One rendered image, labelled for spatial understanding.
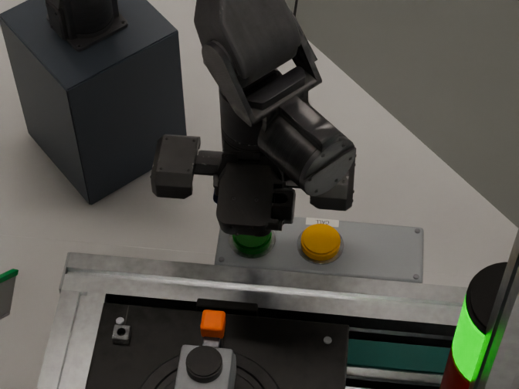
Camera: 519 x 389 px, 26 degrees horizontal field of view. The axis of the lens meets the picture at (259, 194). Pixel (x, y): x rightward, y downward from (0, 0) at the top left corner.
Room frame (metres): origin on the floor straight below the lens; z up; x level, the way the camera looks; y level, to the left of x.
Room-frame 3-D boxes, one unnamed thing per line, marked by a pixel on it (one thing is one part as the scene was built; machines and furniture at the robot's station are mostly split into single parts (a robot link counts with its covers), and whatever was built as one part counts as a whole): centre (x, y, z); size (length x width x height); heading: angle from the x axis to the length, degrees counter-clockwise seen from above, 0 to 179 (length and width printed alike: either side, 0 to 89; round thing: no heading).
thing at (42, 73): (0.86, 0.18, 0.96); 0.14 x 0.14 x 0.20; 38
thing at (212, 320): (0.48, 0.04, 1.04); 0.04 x 0.02 x 0.08; 174
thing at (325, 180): (0.62, -0.02, 1.21); 0.12 x 0.08 x 0.11; 39
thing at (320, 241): (0.64, -0.06, 0.96); 0.04 x 0.04 x 0.02
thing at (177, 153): (0.65, 0.01, 1.11); 0.19 x 0.06 x 0.08; 84
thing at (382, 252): (0.64, -0.06, 0.93); 0.21 x 0.07 x 0.06; 84
